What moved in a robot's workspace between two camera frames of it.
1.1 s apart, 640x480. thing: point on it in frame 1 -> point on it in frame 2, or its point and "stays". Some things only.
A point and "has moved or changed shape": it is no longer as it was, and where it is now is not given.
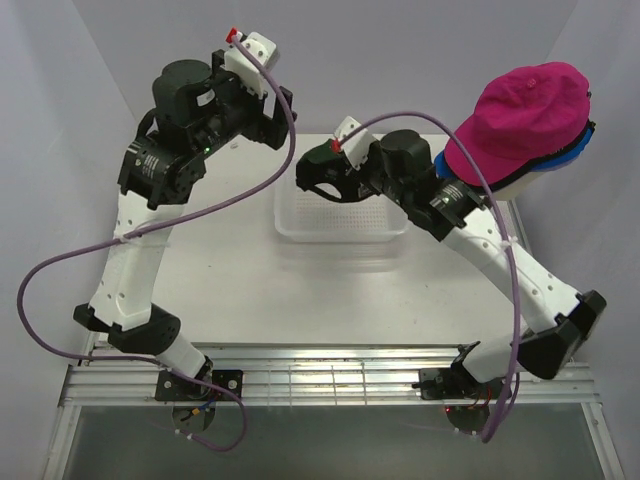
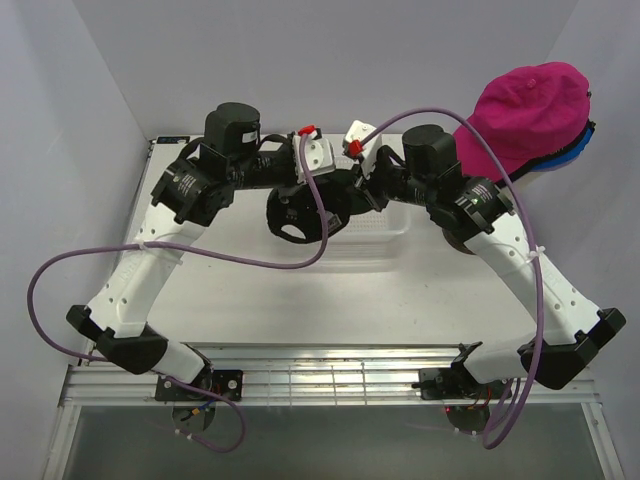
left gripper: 263,128 -> 287,143
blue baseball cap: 565,157 stays
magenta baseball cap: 520,115 stays
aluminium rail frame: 315,375 stays
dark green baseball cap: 327,163 has moved or changed shape
